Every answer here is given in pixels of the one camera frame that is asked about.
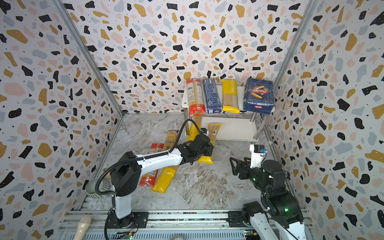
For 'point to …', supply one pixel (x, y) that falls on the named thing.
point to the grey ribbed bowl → (90, 188)
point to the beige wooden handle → (82, 226)
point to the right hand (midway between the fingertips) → (235, 156)
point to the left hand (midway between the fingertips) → (214, 144)
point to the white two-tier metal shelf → (244, 125)
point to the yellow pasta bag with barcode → (164, 177)
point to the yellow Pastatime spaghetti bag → (229, 96)
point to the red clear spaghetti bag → (195, 97)
